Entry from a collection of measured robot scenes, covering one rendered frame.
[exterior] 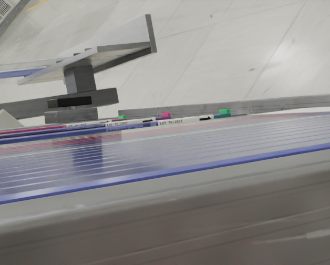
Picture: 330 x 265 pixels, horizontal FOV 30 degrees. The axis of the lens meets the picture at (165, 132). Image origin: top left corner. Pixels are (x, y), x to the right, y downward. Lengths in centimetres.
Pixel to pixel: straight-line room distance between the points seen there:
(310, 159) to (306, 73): 196
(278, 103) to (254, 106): 4
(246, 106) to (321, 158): 47
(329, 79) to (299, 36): 37
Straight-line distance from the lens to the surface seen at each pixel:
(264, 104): 61
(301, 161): 15
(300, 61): 220
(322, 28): 227
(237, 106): 64
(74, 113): 85
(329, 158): 16
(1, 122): 105
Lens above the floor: 102
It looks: 23 degrees down
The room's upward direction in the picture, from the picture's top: 48 degrees counter-clockwise
